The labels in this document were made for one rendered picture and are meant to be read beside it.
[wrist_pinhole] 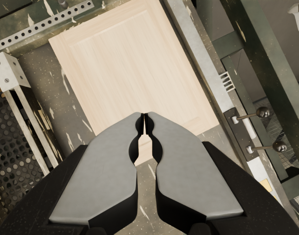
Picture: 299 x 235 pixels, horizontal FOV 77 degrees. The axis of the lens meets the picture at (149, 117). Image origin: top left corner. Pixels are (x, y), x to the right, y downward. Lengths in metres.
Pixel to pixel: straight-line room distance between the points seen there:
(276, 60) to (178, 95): 0.38
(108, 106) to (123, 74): 0.13
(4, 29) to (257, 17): 0.91
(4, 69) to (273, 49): 0.95
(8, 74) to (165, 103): 0.55
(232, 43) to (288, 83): 0.26
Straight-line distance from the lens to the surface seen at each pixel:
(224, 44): 0.88
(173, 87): 0.73
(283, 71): 0.87
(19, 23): 0.87
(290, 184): 1.01
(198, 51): 0.76
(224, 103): 0.75
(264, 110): 0.68
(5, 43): 0.86
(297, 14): 0.54
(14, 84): 0.79
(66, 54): 0.80
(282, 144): 0.71
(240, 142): 0.77
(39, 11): 0.86
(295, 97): 0.88
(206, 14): 1.15
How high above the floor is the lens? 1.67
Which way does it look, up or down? 39 degrees down
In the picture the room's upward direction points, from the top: 152 degrees clockwise
